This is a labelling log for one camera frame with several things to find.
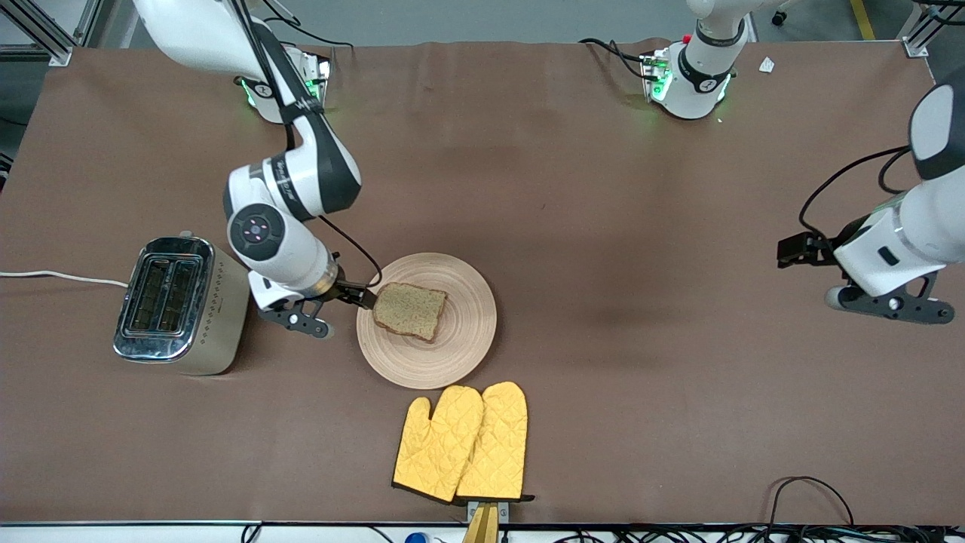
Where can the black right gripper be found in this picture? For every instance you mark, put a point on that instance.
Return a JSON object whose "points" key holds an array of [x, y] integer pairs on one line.
{"points": [[348, 289]]}

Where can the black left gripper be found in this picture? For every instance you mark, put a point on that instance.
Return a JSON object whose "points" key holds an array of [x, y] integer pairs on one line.
{"points": [[846, 234]]}

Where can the brown bread slice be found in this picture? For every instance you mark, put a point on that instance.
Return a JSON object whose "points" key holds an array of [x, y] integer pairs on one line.
{"points": [[411, 311]]}

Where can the round wooden plate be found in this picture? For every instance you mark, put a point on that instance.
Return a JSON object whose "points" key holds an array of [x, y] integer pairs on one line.
{"points": [[467, 332]]}

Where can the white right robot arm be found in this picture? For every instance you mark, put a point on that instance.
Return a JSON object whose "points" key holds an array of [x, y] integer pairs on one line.
{"points": [[279, 249]]}

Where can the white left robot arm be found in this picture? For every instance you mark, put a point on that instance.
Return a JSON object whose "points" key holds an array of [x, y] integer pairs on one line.
{"points": [[905, 234]]}

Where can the chrome and beige toaster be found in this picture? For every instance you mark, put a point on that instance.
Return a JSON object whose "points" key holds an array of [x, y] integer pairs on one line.
{"points": [[219, 317]]}

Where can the yellow quilted oven mitt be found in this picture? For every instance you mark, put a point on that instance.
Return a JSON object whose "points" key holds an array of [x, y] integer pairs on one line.
{"points": [[497, 445], [441, 452]]}

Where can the white paper scrap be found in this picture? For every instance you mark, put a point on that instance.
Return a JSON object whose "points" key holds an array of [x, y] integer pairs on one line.
{"points": [[767, 65]]}

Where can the brown table cover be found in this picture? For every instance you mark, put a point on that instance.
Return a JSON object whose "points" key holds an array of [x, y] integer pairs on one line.
{"points": [[603, 226]]}

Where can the black caster wheel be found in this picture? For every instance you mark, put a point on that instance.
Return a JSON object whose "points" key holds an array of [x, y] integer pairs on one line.
{"points": [[779, 17]]}

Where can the yellow floor tape strip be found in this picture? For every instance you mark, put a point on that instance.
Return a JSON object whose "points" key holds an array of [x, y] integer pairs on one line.
{"points": [[863, 19]]}

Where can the blue cap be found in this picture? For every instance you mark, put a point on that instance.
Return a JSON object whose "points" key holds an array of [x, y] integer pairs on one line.
{"points": [[416, 538]]}

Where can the aluminium frame profile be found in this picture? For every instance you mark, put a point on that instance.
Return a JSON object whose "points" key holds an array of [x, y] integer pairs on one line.
{"points": [[916, 41], [45, 49]]}

